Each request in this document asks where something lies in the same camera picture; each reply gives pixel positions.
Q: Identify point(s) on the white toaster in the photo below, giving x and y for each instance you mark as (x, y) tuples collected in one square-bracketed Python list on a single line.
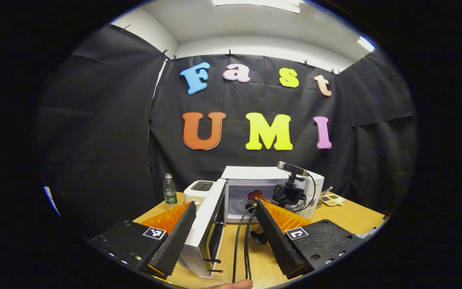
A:
[(197, 194)]

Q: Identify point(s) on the white divided seed plate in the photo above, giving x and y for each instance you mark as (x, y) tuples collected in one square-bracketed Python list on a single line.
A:
[(334, 199)]

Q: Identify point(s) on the black backdrop cloth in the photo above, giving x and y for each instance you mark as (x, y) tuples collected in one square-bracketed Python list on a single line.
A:
[(235, 100)]

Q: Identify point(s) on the long ceiling light panel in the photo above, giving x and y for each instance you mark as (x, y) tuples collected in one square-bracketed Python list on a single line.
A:
[(255, 5)]

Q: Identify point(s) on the small ceiling light panel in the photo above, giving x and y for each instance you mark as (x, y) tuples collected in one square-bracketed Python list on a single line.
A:
[(366, 44)]

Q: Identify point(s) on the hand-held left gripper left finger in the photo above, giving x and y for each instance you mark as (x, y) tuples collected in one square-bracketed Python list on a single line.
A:
[(175, 241)]

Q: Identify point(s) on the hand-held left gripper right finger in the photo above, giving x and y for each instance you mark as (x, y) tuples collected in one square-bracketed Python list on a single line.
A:
[(279, 245)]

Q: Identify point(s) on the white microwave oven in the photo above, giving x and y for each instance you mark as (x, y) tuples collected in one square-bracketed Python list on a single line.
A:
[(251, 173)]

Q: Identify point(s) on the clear plastic water bottle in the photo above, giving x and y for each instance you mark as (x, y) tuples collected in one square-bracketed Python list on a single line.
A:
[(169, 192)]

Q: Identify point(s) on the brown chicken drumstick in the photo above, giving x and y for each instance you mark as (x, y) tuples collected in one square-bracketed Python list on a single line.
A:
[(256, 194)]

